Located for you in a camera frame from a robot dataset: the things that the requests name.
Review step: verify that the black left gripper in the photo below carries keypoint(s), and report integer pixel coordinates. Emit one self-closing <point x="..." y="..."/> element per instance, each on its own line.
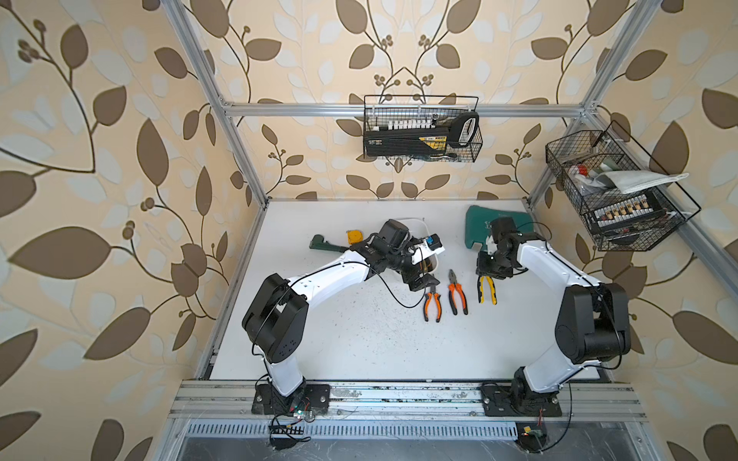
<point x="415" y="281"/>

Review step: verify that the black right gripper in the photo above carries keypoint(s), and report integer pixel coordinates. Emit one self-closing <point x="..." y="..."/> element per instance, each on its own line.
<point x="481" y="267"/>

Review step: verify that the yellow black pliers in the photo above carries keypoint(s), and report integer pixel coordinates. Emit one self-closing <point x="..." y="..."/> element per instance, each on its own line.
<point x="486" y="290"/>

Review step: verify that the orange long nose pliers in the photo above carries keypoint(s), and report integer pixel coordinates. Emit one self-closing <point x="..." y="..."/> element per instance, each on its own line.
<point x="432" y="299"/>

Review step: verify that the orange combination pliers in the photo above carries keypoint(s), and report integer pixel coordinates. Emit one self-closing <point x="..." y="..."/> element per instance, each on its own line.
<point x="457" y="297"/>

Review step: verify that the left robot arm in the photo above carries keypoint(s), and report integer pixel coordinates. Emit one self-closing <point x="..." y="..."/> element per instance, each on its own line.
<point x="277" y="318"/>

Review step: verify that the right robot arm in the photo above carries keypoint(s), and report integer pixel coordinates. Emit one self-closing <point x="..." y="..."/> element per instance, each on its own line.
<point x="593" y="322"/>

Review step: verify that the white plastic storage box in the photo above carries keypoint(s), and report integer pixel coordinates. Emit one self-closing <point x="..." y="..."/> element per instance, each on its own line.
<point x="418" y="228"/>

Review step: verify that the green tool case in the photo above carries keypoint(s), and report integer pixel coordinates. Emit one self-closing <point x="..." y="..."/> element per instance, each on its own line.
<point x="478" y="220"/>

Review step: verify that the yellow tape measure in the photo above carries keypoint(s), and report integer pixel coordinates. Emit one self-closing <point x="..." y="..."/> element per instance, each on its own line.
<point x="354" y="237"/>

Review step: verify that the green pipe wrench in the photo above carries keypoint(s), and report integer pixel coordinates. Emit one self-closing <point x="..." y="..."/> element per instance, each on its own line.
<point x="318" y="242"/>

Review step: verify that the black yellow tool in basket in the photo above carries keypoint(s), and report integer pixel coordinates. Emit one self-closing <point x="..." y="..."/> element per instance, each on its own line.
<point x="425" y="136"/>

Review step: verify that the socket set in right basket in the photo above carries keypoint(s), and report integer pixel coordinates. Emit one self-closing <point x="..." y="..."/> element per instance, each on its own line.
<point x="635" y="208"/>

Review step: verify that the white papers in basket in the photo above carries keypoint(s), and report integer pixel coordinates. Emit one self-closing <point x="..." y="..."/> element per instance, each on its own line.
<point x="631" y="181"/>

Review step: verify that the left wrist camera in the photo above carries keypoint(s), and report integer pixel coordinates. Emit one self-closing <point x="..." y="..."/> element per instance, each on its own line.
<point x="428" y="249"/>

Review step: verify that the right wire basket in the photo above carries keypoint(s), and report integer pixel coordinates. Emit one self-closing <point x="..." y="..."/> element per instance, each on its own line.
<point x="578" y="158"/>

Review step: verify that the wire basket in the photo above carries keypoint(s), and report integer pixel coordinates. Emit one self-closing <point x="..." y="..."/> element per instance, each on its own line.
<point x="406" y="104"/>
<point x="578" y="158"/>

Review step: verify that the back wire basket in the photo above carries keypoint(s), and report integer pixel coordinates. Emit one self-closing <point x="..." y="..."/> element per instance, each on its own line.
<point x="406" y="104"/>

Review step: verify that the front aluminium rail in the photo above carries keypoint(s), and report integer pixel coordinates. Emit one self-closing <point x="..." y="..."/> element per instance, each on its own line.
<point x="410" y="400"/>

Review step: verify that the aluminium frame post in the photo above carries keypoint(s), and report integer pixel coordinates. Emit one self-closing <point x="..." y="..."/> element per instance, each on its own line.
<point x="176" y="14"/>

